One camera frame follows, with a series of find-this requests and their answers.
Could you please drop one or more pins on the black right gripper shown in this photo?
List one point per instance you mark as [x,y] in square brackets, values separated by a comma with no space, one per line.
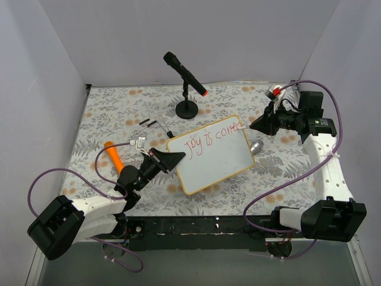
[274,121]

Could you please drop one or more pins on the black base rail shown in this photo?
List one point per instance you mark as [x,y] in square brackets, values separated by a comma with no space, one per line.
[193,233]

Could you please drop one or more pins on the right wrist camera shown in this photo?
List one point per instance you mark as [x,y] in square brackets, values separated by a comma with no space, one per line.
[275,94]

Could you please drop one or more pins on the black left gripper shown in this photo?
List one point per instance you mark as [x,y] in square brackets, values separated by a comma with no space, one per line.
[159,162]

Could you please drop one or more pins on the silver microphone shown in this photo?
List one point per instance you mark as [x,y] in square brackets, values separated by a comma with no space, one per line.
[256,146]

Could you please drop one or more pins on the black round microphone stand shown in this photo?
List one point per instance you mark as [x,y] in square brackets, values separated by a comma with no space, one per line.
[186,109]

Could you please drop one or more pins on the floral patterned table mat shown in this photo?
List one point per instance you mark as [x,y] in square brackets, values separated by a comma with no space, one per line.
[110,114]

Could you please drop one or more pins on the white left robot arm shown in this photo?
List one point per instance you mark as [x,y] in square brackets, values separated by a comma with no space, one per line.
[64,222]

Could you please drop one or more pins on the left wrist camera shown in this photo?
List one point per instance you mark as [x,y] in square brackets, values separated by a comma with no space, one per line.
[139,144]

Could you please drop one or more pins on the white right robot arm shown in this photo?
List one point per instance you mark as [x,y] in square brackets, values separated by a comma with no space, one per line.
[335,215]

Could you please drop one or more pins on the wire whiteboard easel stand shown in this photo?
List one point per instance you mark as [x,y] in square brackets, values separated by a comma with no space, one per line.
[152,122]

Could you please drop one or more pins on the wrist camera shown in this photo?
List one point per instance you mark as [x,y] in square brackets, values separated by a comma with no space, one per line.
[139,144]
[275,94]

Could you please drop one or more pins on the yellow framed whiteboard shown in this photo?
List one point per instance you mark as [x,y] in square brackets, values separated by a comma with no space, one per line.
[214,152]

